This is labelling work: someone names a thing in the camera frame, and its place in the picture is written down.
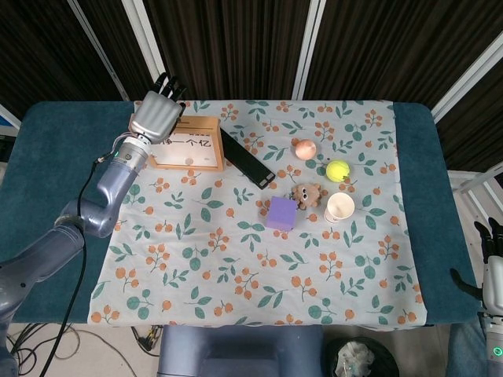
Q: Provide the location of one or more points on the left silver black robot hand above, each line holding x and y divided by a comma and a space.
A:
155, 116

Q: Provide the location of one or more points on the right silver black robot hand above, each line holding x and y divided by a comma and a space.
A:
494, 286

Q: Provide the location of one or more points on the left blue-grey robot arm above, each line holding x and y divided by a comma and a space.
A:
98, 196

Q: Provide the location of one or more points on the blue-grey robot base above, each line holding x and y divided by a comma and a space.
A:
239, 351

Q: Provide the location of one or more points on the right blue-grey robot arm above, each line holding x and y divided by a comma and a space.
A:
493, 345

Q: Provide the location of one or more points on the black rectangular case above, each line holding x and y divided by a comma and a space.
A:
245, 159

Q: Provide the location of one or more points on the white metal rack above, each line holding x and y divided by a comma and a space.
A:
473, 180

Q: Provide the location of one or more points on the teal table cover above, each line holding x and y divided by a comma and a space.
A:
51, 149

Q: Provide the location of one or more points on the dark slatted folding screen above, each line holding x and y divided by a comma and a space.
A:
243, 47

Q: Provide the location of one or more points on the black trash bin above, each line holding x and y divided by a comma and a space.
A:
387, 361

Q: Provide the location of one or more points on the blue white sign board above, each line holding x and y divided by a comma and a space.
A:
6, 119

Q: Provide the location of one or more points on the pink peach ball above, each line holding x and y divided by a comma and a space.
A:
305, 148

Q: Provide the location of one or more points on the crumpled white paper waste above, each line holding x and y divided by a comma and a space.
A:
355, 355

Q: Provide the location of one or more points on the purple foam cube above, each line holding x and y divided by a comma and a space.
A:
281, 214

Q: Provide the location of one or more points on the brown plush toy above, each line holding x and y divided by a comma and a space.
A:
308, 195

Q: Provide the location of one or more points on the white paper cup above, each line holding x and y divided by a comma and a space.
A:
338, 208

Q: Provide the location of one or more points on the floral leaf tablecloth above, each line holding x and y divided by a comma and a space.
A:
255, 275

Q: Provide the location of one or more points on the yellow tennis ball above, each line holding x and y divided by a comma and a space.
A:
338, 170

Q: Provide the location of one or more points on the black power plug cluster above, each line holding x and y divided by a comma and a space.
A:
147, 339

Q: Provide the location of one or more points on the wooden frame coin box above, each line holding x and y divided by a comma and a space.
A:
196, 151

